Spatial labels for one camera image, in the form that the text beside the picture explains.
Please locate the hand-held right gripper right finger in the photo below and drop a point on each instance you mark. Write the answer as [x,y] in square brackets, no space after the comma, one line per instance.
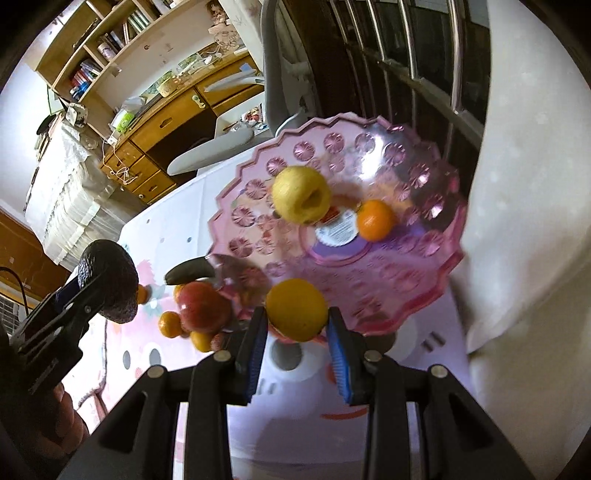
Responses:
[339,364]

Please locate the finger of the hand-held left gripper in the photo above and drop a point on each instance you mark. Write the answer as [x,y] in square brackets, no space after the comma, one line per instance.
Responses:
[69,321]
[68,290]

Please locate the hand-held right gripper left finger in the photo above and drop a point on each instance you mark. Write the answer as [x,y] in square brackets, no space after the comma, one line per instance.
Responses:
[253,364]

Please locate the red lychee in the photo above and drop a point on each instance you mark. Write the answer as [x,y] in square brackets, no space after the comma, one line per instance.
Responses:
[218,343]

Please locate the dark avocado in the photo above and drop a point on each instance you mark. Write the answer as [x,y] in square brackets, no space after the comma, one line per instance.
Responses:
[108,281]

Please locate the small tangerine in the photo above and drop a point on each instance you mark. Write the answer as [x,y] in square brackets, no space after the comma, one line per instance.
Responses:
[201,341]
[376,220]
[169,324]
[143,294]

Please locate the large orange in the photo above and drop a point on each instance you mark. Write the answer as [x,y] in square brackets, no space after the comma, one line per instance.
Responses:
[298,310]

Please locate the red apple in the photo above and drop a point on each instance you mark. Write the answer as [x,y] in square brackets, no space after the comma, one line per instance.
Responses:
[203,307]

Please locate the pink plastic bowl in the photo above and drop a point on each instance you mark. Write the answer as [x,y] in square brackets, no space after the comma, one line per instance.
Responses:
[406,286]

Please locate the person's left hand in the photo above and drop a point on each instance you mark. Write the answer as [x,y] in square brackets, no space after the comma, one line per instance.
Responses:
[64,424]

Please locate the brown wooden cabinet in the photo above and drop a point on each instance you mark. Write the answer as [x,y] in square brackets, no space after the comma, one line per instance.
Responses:
[27,258]

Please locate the white lace cloth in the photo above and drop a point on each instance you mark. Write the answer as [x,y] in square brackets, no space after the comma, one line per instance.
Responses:
[69,198]

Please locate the dark green cucumber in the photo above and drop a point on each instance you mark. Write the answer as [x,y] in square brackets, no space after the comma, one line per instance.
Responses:
[189,271]

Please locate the pink cartoon printed tablecloth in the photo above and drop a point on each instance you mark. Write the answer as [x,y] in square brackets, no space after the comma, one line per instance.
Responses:
[184,221]

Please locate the yellow pear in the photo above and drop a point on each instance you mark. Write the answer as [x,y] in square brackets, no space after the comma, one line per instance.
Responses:
[300,194]

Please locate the floral printed box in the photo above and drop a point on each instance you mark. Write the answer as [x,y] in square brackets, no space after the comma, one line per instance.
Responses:
[77,114]

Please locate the green tissue box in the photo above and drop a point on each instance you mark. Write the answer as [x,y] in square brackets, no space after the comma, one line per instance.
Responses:
[123,121]

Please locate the wooden desk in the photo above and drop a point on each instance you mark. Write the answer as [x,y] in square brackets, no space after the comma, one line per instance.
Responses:
[152,124]

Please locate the row of colourful books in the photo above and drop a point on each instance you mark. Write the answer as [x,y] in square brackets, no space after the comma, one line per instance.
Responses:
[85,78]

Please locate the cream pot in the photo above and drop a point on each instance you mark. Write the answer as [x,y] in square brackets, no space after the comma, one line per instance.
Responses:
[167,87]

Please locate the wooden bookshelf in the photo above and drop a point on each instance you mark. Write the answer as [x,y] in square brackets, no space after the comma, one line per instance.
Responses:
[69,46]

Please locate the white dotted cloth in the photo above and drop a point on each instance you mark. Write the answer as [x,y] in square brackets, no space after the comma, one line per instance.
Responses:
[521,184]

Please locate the grey office chair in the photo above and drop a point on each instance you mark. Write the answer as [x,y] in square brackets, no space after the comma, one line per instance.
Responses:
[272,69]

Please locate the floral curtain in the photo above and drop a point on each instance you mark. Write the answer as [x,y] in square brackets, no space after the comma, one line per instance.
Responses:
[231,32]

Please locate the metal window grille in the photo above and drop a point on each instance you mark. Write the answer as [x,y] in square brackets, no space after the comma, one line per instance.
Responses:
[455,55]

